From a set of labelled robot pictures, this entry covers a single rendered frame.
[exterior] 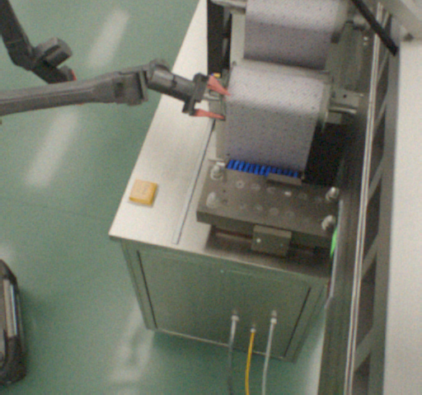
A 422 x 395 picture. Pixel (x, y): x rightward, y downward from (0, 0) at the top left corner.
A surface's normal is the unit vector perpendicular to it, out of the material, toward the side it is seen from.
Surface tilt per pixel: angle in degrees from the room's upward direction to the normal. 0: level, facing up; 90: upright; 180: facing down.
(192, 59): 0
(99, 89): 64
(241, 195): 0
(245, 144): 90
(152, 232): 0
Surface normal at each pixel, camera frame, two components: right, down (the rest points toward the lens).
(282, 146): -0.22, 0.80
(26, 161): 0.00, -0.57
